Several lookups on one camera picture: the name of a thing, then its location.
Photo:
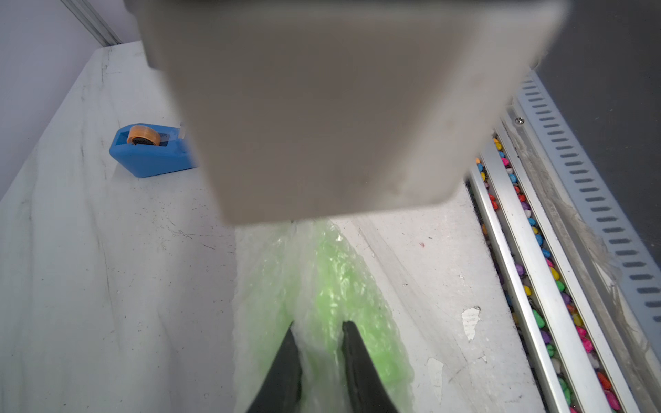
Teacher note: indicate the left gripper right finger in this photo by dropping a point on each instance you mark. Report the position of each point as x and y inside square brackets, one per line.
[366, 392]

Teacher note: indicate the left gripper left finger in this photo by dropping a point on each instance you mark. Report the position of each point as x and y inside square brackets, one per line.
[281, 389]

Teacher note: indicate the green plastic wine glass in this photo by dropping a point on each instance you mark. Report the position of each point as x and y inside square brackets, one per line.
[335, 310]

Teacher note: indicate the clear bubble wrap sheet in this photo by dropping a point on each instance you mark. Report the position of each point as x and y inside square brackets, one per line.
[320, 310]

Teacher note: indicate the blue tape dispenser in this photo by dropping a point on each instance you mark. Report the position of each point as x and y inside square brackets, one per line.
[149, 150]

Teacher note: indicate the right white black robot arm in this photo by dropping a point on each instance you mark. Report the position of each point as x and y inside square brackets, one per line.
[307, 109]

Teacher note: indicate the aluminium front rail frame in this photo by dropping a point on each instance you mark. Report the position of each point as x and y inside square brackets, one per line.
[585, 348]

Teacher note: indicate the perforated grey cable tray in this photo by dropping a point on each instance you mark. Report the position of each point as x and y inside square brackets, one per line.
[624, 258]

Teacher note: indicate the aluminium cage frame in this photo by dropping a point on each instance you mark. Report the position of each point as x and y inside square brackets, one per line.
[93, 22]

